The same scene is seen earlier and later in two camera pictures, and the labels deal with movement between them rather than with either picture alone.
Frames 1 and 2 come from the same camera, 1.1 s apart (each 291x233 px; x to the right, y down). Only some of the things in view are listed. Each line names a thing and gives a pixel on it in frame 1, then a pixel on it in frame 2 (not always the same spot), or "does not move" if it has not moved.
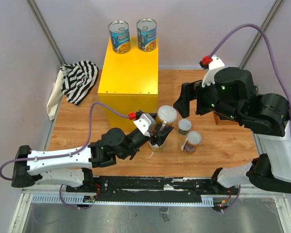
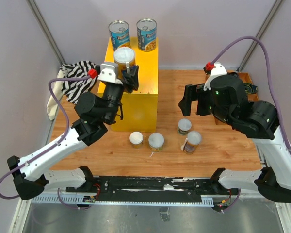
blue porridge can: (166, 113) to (122, 55)
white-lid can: (184, 126) does not move
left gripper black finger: (162, 134) to (130, 80)
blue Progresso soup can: (146, 29) does not move
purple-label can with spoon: (191, 143) does not move
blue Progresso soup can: (120, 33) does not move
